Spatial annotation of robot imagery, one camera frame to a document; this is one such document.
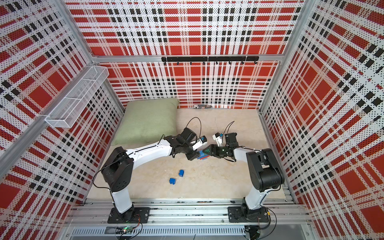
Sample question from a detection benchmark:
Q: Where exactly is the blue long lego brick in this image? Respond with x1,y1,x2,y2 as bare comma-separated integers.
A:
198,151,207,159

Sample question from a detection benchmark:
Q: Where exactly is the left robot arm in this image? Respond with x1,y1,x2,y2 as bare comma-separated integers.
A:
101,128,207,215

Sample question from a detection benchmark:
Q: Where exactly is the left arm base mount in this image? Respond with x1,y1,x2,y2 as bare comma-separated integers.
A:
108,205,151,224

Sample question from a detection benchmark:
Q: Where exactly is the black hook rail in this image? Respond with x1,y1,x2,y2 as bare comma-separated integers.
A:
161,56,260,64

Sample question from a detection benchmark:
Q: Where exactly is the flag print rolled pouch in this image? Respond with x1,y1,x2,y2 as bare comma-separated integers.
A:
194,104,213,109

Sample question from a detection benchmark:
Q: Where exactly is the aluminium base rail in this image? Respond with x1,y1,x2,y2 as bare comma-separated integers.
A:
60,199,314,240

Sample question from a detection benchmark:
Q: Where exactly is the green circuit board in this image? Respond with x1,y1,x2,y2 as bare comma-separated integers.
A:
115,227,133,236

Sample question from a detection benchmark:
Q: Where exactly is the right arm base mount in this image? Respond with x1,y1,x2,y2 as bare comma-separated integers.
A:
228,204,270,223

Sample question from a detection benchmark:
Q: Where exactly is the green cushion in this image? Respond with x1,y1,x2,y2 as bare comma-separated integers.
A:
111,98,179,146

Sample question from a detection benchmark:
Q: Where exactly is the white wire basket shelf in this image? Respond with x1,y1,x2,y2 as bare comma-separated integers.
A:
45,66,109,129

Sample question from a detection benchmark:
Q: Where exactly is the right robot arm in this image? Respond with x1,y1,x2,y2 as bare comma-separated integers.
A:
203,133,285,214

